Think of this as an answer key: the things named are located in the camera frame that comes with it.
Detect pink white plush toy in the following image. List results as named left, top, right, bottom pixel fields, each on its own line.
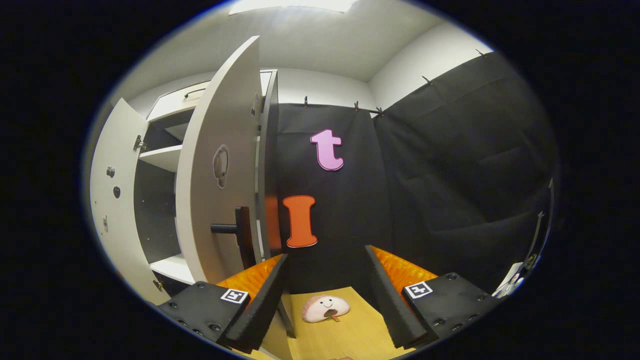
left=301, top=294, right=351, bottom=324

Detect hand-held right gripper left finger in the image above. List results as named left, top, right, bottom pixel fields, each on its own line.
left=156, top=253, right=291, bottom=355

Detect white cabinet door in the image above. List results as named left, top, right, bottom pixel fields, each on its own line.
left=175, top=36, right=264, bottom=286
left=89, top=97, right=172, bottom=306

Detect large ceiling light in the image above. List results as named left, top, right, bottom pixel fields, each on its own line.
left=229, top=0, right=358, bottom=16

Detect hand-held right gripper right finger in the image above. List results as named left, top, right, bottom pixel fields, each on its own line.
left=364, top=244, right=501, bottom=350

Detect white cabinet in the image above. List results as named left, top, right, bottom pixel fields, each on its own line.
left=132, top=69, right=296, bottom=338

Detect black backdrop cloth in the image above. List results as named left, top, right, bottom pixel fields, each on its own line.
left=272, top=50, right=560, bottom=296

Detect black door handle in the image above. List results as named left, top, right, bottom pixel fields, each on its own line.
left=210, top=206, right=257, bottom=269

